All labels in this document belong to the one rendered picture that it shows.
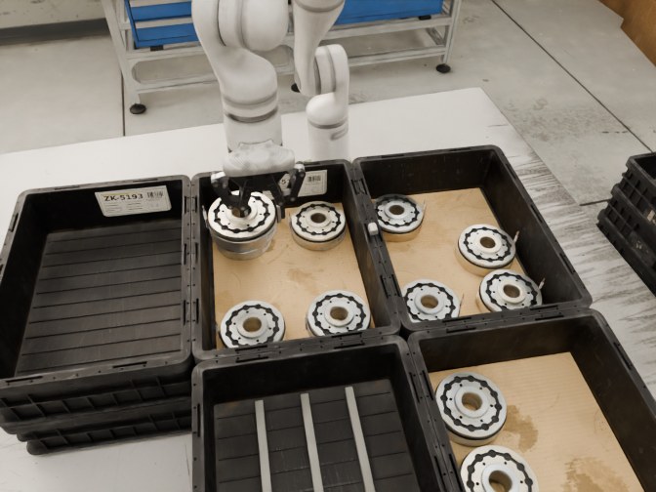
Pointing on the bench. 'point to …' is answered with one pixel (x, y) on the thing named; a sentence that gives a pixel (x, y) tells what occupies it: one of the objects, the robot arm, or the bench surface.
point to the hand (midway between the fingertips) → (263, 213)
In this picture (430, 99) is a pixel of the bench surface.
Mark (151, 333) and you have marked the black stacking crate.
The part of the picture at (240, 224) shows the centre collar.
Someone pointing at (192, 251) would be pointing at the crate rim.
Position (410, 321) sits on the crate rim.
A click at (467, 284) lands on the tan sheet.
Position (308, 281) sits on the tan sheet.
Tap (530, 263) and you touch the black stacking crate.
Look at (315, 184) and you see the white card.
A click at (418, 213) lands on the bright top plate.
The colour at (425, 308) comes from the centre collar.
